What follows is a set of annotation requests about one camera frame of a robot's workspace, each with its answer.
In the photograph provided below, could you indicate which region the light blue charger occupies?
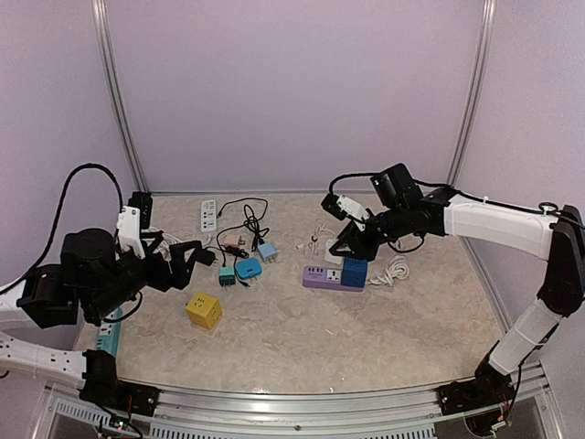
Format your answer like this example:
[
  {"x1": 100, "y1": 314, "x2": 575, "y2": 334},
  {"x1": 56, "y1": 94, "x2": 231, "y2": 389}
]
[{"x1": 257, "y1": 242, "x2": 278, "y2": 262}]

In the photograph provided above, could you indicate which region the black USB cable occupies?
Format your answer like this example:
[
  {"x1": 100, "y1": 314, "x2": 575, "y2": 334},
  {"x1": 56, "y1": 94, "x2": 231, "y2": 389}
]
[{"x1": 200, "y1": 197, "x2": 271, "y2": 289}]

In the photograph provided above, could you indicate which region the blue rounded charger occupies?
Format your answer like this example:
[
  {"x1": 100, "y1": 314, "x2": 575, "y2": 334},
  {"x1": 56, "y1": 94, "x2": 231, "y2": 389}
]
[{"x1": 235, "y1": 257, "x2": 262, "y2": 281}]

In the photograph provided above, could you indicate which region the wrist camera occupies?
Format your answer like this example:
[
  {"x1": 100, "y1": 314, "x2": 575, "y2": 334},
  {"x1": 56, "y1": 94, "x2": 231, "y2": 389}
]
[
  {"x1": 321, "y1": 193, "x2": 372, "y2": 231},
  {"x1": 115, "y1": 191, "x2": 153, "y2": 259}
]

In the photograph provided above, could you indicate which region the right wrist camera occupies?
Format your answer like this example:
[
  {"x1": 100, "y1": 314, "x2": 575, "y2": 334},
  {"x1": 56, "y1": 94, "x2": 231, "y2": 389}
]
[{"x1": 321, "y1": 193, "x2": 372, "y2": 231}]

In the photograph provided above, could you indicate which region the teal power strip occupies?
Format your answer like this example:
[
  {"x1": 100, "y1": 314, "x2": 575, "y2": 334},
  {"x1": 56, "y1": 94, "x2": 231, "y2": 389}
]
[{"x1": 95, "y1": 323, "x2": 122, "y2": 358}]

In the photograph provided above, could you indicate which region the white power strip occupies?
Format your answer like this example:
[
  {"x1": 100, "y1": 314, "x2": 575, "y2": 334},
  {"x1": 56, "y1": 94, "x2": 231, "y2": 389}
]
[{"x1": 200, "y1": 199, "x2": 218, "y2": 233}]

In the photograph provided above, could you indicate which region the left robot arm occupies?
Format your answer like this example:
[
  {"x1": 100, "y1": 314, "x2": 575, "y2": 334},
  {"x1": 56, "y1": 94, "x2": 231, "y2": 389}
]
[{"x1": 1, "y1": 192, "x2": 215, "y2": 410}]

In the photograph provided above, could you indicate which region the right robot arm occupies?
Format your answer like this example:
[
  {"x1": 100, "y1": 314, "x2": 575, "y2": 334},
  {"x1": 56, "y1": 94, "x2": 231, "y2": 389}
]
[{"x1": 321, "y1": 163, "x2": 584, "y2": 415}]

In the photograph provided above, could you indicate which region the yellow cube socket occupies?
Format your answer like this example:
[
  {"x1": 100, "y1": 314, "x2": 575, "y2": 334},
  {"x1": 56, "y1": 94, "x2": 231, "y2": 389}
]
[{"x1": 186, "y1": 292, "x2": 222, "y2": 330}]

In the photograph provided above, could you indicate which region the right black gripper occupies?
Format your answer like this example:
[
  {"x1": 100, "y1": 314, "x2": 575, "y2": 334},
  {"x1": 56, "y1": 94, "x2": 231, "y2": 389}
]
[{"x1": 331, "y1": 202, "x2": 410, "y2": 261}]

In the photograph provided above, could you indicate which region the dark blue cube socket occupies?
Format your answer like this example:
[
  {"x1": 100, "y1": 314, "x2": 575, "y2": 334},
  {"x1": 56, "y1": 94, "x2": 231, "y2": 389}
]
[{"x1": 340, "y1": 258, "x2": 368, "y2": 290}]

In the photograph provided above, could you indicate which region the purple power strip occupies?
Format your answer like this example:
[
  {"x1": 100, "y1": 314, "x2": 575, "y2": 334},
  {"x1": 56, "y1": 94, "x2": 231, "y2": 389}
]
[{"x1": 302, "y1": 265, "x2": 364, "y2": 293}]

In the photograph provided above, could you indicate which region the white power cord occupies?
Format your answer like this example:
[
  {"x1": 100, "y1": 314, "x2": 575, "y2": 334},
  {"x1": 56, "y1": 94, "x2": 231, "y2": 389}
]
[{"x1": 150, "y1": 230, "x2": 216, "y2": 251}]

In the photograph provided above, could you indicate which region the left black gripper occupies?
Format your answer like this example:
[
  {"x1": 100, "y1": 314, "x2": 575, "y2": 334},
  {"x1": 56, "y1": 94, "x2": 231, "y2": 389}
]
[{"x1": 89, "y1": 232, "x2": 203, "y2": 322}]

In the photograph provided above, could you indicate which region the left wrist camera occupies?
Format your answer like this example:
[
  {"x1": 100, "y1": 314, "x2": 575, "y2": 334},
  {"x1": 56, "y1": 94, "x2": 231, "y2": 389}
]
[{"x1": 115, "y1": 191, "x2": 153, "y2": 259}]

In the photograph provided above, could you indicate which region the teal USB charger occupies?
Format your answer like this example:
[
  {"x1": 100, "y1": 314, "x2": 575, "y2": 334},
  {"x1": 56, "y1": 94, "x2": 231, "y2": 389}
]
[{"x1": 218, "y1": 267, "x2": 236, "y2": 287}]

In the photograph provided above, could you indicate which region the pink charger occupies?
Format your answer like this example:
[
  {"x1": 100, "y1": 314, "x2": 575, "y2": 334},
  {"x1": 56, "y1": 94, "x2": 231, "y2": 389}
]
[{"x1": 220, "y1": 232, "x2": 246, "y2": 248}]

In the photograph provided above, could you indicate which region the white USB charger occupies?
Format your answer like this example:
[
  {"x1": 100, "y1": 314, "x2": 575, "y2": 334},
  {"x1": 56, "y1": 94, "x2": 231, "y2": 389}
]
[{"x1": 324, "y1": 239, "x2": 344, "y2": 265}]

